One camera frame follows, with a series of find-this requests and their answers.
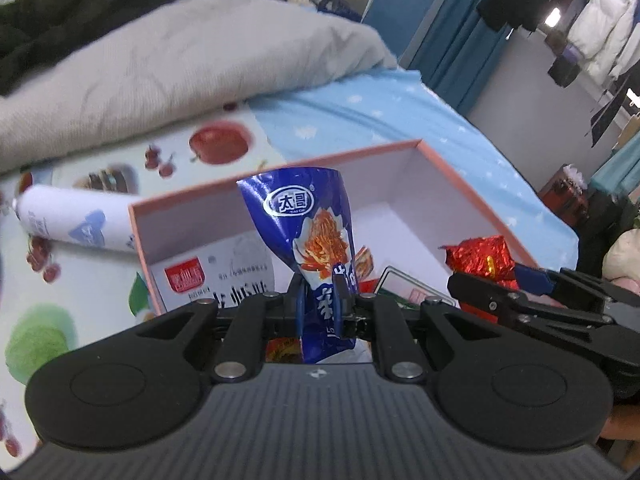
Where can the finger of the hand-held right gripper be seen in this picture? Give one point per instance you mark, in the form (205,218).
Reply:
(490,297)
(535,280)

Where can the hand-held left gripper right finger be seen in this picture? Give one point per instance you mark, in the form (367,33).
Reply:
(341,310)

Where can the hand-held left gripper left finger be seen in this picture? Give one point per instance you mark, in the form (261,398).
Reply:
(298,310)

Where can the red foil snack packet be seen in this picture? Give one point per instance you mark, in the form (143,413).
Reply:
(480,257)

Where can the green and white snack packet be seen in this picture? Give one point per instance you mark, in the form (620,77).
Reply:
(410,292)

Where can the blue snack packet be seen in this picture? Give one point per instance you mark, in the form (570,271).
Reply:
(310,220)

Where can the deep pink cardboard box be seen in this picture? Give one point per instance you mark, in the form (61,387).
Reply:
(390,180)

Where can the person's right hand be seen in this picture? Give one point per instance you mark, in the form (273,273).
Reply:
(622,422)

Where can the beige bundle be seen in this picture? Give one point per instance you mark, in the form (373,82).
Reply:
(625,255)

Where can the teal cloth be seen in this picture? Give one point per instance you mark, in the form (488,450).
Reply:
(617,167)

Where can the light blue bed sheet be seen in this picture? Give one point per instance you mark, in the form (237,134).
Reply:
(400,110)

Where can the white tube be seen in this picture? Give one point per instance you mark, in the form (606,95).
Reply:
(75,220)

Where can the blue curtain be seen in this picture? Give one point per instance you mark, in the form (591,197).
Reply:
(460,35)

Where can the grey blanket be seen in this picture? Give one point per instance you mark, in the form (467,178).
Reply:
(175,75)

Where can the white down jacket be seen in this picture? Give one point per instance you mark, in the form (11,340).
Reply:
(605,15)

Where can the blue chair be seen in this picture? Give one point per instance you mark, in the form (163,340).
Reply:
(400,5)

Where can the black clothing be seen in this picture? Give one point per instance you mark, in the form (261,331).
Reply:
(100,5)

